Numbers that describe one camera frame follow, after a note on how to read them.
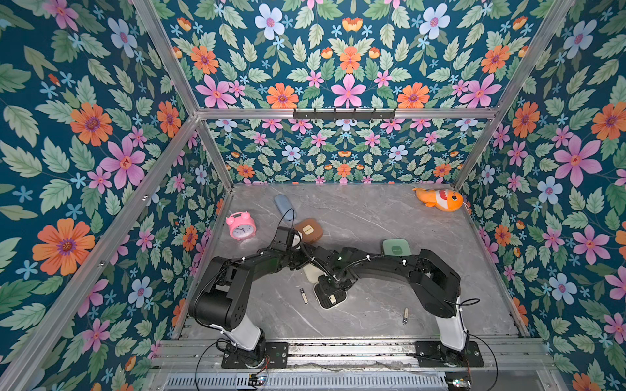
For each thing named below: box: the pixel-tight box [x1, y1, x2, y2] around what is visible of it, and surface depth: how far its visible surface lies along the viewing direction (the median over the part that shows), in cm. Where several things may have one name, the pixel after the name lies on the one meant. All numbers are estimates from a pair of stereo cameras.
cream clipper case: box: [302, 263, 349, 310], surface depth 85 cm
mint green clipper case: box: [382, 238, 412, 257], surface depth 98 cm
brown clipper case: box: [294, 217, 324, 244], surface depth 103 cm
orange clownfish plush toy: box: [412, 187, 464, 211], surface depth 107 cm
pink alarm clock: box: [224, 210, 257, 242], surface depth 98 cm
